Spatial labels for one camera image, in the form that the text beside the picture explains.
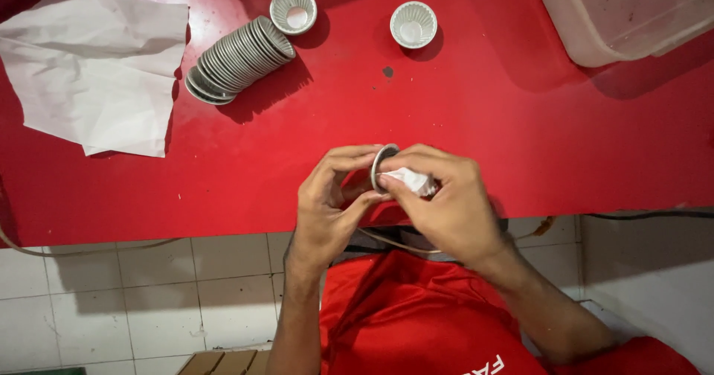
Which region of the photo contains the person's right hand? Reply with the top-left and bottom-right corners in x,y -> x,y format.
379,143 -> 511,264

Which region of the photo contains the person's left hand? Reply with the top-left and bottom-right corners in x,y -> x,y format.
289,144 -> 392,270

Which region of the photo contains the white paper wad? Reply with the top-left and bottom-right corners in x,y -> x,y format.
382,167 -> 438,198

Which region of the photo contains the fluted metal tart mould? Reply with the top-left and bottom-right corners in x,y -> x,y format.
389,1 -> 438,50
269,0 -> 318,36
370,143 -> 401,194

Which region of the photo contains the person's red shirt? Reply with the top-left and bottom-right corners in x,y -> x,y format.
319,250 -> 702,375

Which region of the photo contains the stack of metal tart moulds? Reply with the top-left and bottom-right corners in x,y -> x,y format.
184,16 -> 296,106

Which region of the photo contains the brown cardboard box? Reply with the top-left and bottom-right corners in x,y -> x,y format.
176,349 -> 272,375

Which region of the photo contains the translucent plastic tub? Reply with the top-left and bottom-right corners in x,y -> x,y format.
529,0 -> 714,68

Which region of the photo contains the large white paper sheet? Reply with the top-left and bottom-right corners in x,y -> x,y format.
0,0 -> 190,158

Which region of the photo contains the black cable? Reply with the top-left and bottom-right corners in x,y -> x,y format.
583,211 -> 714,221

